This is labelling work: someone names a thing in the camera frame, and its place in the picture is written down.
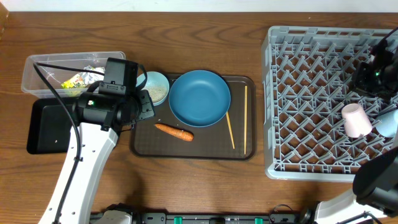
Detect dark blue plate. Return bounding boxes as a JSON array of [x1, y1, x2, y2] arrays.
[[169, 70, 231, 128]]

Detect black rectangular bin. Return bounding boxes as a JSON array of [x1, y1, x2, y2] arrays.
[[26, 96, 119, 155]]

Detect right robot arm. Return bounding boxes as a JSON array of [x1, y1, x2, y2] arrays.
[[298, 59, 397, 223]]

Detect dark brown serving tray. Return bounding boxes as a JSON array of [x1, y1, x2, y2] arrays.
[[129, 76, 257, 161]]

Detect orange carrot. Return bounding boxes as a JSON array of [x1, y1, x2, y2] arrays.
[[154, 123, 194, 142]]

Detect long wooden chopstick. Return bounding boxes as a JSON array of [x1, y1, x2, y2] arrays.
[[244, 86, 248, 155]]

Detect white tissue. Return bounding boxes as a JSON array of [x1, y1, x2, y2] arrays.
[[80, 65, 105, 85]]

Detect pink cup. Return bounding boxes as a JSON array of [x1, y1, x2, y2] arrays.
[[341, 103, 373, 138]]

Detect clear plastic bin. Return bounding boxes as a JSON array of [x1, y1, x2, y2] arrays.
[[21, 51, 126, 98]]

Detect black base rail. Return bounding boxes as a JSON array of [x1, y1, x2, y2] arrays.
[[89, 203, 299, 224]]

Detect light blue small bowl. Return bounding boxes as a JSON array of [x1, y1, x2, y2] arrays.
[[144, 72, 170, 106]]

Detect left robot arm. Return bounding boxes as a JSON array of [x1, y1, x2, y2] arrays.
[[40, 90, 154, 223]]

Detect yellow snack wrapper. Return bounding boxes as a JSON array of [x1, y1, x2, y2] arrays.
[[61, 74, 86, 89]]

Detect light blue cup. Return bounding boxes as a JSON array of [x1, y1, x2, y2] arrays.
[[376, 110, 397, 138]]

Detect grey dishwasher rack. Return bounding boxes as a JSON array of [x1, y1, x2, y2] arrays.
[[261, 26, 397, 182]]

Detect short wooden chopstick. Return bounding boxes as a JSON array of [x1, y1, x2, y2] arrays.
[[226, 111, 235, 149]]

